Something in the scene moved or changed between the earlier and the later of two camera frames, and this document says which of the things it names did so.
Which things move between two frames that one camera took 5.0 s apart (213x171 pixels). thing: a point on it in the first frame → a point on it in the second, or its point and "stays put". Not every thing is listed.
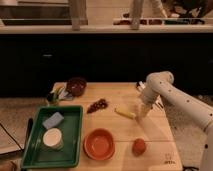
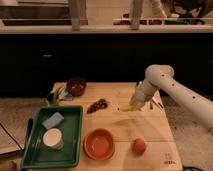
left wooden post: (78, 11) stays put
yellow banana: (125, 112) → (128, 108)
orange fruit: (139, 147) stays put
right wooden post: (138, 8) stays put
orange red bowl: (99, 144) stays put
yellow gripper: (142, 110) → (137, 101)
